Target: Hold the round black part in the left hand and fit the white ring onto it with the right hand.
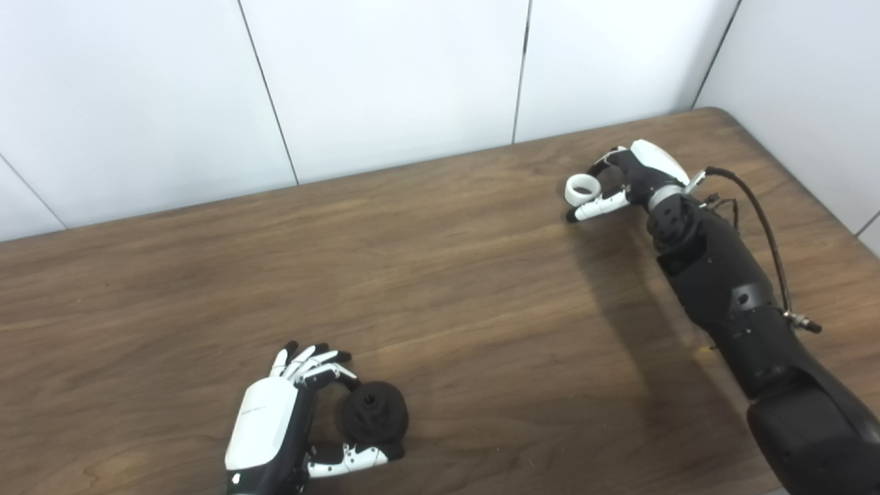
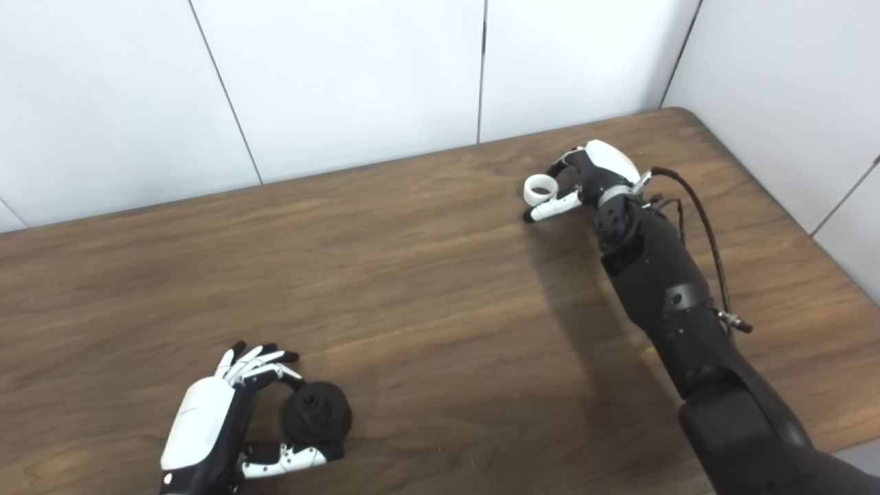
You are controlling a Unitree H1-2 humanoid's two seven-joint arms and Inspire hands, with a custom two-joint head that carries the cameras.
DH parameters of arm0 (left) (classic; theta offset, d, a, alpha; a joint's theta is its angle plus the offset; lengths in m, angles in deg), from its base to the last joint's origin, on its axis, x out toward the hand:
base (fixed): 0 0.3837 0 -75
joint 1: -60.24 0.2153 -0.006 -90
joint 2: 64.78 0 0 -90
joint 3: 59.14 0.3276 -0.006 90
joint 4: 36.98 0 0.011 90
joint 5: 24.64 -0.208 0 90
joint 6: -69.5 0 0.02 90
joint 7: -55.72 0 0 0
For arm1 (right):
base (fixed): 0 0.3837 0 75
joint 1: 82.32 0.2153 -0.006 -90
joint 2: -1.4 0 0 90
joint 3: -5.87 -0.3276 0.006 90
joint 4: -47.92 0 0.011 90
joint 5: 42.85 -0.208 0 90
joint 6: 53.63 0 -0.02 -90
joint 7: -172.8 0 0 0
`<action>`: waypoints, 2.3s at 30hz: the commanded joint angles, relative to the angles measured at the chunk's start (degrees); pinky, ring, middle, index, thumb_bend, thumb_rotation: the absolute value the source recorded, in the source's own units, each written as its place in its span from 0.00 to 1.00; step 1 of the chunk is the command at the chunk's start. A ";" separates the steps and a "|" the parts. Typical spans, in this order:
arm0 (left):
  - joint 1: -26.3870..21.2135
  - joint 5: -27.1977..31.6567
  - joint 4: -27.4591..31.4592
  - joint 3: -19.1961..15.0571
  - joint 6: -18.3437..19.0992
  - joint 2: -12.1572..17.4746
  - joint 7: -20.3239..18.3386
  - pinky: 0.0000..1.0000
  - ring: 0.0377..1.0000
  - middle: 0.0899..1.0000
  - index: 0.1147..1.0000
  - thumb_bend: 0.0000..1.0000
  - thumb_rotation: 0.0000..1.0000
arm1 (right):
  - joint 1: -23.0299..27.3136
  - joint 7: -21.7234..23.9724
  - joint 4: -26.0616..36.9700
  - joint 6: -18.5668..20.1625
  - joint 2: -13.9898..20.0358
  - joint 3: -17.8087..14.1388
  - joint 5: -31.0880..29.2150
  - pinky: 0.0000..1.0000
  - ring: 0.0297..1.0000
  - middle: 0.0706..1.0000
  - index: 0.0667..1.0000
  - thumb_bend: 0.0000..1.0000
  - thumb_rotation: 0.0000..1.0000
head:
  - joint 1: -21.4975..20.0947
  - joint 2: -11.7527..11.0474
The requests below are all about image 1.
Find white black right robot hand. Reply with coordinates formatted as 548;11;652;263
566;140;690;223

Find thin black right arm wire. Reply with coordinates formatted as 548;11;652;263
701;195;740;232

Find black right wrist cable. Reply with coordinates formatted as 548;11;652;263
684;166;823;335

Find round black plastic part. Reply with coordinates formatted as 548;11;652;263
342;382;410;446

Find white plastic ring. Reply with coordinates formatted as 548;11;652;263
566;175;600;206

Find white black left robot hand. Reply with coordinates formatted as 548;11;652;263
225;341;406;495

